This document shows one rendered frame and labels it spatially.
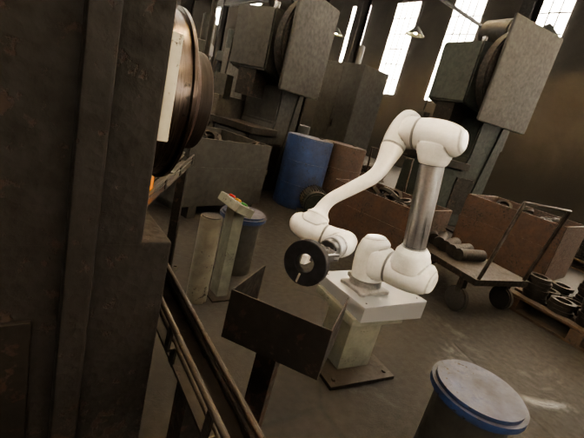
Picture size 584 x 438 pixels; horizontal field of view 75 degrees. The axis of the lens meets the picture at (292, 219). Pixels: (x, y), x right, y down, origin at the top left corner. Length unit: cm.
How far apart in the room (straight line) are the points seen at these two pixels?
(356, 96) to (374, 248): 436
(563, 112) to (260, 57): 1003
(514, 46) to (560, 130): 738
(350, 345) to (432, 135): 105
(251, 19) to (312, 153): 170
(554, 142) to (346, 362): 1164
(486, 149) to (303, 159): 310
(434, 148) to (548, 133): 1168
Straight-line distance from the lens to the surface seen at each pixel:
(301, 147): 455
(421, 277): 173
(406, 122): 168
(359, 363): 210
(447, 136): 160
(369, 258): 182
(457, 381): 153
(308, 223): 154
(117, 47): 65
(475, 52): 612
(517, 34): 602
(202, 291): 223
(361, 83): 601
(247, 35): 499
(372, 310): 178
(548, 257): 452
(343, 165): 488
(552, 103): 1341
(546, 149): 1318
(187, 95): 98
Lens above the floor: 117
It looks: 16 degrees down
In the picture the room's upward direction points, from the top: 15 degrees clockwise
